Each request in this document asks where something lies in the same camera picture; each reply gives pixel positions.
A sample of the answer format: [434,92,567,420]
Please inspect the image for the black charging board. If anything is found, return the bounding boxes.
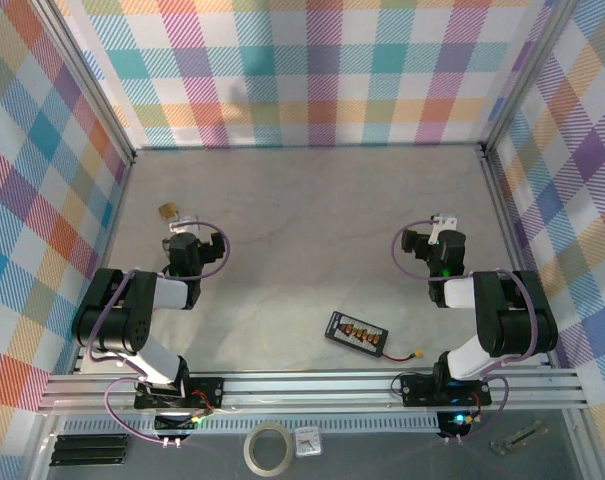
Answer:
[324,310,389,359]

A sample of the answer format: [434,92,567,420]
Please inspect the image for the black connector board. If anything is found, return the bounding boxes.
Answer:
[154,408,207,435]
[435,409,484,440]

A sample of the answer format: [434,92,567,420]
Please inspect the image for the clear tape roll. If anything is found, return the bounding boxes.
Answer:
[243,421,294,475]

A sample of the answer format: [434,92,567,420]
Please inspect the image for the black ribbed block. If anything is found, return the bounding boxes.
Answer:
[49,433,131,469]

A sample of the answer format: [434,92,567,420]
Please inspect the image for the small white clock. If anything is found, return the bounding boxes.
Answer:
[294,427,324,459]

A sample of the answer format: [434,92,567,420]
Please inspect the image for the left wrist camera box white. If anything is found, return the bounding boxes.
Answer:
[168,213,204,235]

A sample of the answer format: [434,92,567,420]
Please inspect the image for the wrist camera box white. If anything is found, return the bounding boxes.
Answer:
[168,213,204,235]
[428,213,459,246]

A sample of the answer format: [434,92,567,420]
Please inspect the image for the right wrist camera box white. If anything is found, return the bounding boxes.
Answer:
[428,213,459,246]

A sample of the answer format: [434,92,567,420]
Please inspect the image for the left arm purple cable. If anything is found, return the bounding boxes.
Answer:
[86,219,232,446]

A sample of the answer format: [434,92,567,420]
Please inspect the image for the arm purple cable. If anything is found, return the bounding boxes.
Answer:
[86,219,232,446]
[391,218,539,444]

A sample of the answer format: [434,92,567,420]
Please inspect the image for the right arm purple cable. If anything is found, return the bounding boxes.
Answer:
[391,218,539,444]

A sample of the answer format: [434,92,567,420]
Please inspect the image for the aluminium side rail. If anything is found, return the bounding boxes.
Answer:
[479,144,554,369]
[71,149,139,376]

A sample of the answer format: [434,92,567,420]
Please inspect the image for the red wire yellow connector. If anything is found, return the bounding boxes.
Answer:
[381,348,427,362]

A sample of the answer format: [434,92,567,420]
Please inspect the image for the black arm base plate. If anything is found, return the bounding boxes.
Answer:
[134,377,226,412]
[399,373,493,409]

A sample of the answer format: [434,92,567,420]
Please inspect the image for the grey slotted cable duct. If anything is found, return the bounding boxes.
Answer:
[61,417,441,436]

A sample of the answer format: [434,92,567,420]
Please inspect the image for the aluminium mounting rail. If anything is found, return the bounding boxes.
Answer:
[39,367,591,416]

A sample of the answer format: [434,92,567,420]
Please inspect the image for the aluminium frame post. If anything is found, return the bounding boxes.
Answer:
[31,0,138,166]
[21,413,63,480]
[561,409,597,480]
[476,0,583,156]

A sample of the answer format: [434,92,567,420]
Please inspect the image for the metal bracket plate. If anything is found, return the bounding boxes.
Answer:
[489,422,551,455]

